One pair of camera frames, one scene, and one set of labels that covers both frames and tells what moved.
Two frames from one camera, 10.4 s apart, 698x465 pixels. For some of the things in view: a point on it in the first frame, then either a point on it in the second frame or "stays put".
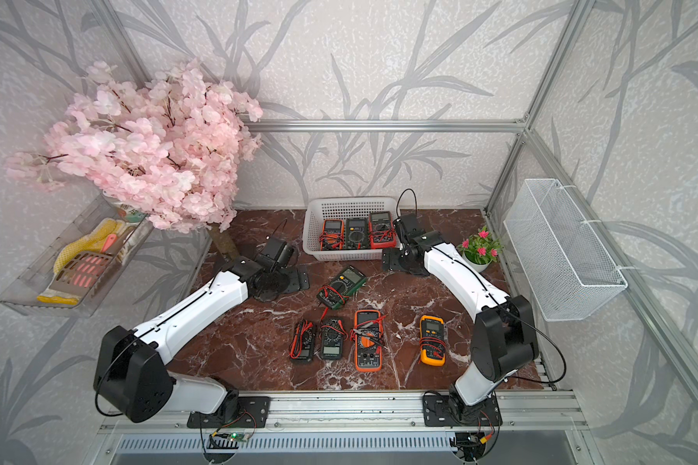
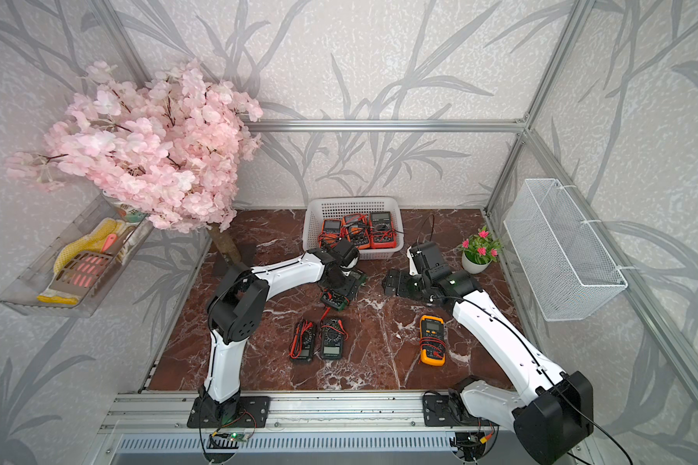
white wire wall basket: (564, 264) stays put
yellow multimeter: (432, 341) stays put
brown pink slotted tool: (78, 276) stays put
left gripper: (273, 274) → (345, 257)
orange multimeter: (368, 340) → (356, 228)
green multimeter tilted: (336, 294) stays put
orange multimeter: (332, 235) stays put
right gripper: (392, 262) → (400, 289)
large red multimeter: (382, 232) stays put
